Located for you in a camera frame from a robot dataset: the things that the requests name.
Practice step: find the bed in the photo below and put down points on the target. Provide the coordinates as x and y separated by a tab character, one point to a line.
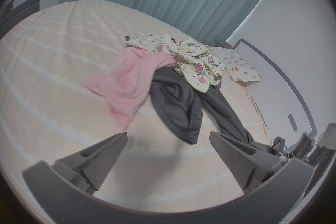
65	73

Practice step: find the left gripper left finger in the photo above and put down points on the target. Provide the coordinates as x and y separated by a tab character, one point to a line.
99	162

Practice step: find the purple garment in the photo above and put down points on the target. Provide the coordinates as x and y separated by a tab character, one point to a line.
218	84

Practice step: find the white printed pillow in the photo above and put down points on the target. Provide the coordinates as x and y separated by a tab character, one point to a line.
236	62

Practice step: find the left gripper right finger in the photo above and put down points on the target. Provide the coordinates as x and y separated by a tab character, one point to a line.
244	162

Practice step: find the black T-shirt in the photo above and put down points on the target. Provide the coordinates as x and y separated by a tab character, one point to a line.
178	102

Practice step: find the white printed pyjama top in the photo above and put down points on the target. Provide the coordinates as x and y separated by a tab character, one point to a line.
194	60

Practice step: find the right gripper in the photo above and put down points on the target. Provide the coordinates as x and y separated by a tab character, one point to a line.
278	145

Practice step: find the grey bedside table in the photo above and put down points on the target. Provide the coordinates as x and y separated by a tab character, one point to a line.
212	43

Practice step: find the pink garment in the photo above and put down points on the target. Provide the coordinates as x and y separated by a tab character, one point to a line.
126	78

